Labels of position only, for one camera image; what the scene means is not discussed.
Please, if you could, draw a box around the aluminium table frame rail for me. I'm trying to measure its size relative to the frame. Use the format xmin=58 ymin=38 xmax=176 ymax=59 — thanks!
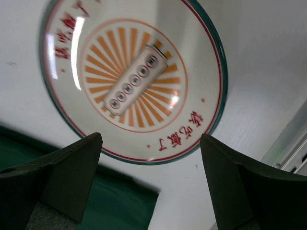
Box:
xmin=261 ymin=102 xmax=307 ymax=176

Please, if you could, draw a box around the white plate orange sunburst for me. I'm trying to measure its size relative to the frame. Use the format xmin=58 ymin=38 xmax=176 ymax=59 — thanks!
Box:
xmin=39 ymin=0 xmax=228 ymax=165

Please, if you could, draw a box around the dark green cloth placemat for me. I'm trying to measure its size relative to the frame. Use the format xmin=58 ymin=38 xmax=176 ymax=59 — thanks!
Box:
xmin=0 ymin=126 xmax=159 ymax=230

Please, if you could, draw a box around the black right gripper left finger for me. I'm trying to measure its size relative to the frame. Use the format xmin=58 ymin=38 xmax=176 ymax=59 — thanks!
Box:
xmin=0 ymin=132 xmax=103 ymax=230

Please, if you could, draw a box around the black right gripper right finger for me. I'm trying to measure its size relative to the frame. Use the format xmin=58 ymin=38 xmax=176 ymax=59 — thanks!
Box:
xmin=200 ymin=134 xmax=307 ymax=230

